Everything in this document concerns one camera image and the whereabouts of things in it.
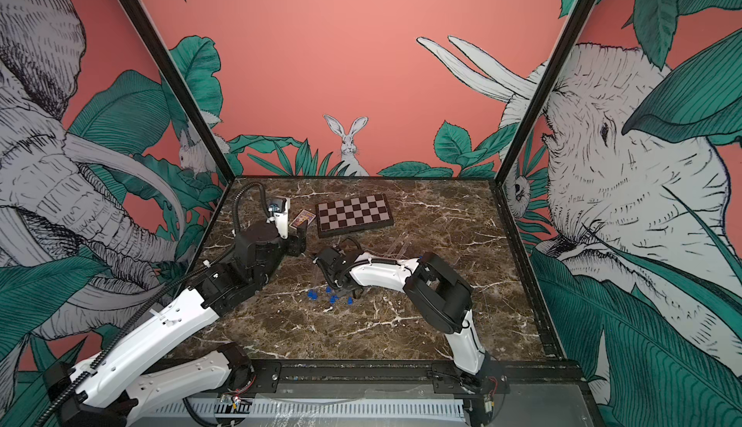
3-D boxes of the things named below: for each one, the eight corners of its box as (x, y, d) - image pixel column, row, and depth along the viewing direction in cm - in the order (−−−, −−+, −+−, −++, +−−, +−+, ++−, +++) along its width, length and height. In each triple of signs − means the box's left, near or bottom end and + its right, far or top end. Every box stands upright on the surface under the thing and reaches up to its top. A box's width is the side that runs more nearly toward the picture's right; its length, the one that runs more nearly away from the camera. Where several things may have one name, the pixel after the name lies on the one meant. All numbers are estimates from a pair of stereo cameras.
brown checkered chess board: (319, 238, 104) (317, 233, 102) (316, 209, 113) (314, 204, 110) (393, 225, 108) (393, 219, 106) (384, 198, 117) (385, 192, 115)
